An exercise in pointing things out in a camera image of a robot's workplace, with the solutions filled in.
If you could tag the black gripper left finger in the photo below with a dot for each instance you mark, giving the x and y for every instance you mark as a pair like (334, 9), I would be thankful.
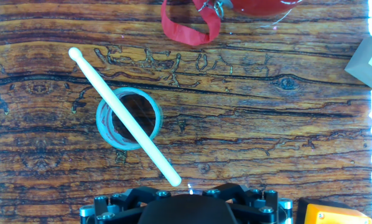
(123, 205)

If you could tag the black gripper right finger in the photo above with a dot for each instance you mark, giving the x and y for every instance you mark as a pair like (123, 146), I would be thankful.
(254, 205)

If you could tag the white wooden drumstick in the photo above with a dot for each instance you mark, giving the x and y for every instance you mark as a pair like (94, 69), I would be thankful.
(123, 115)

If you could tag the wood grain table mat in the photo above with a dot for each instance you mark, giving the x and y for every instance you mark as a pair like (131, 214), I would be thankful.
(267, 140)

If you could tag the orange emergency stop button box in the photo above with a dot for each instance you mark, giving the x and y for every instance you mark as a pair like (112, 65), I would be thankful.
(332, 216)

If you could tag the patterned adhesive tape roll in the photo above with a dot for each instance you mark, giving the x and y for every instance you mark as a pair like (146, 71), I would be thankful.
(104, 124)

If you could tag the wooden block with peg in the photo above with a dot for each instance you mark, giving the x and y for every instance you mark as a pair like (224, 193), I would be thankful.
(364, 67)

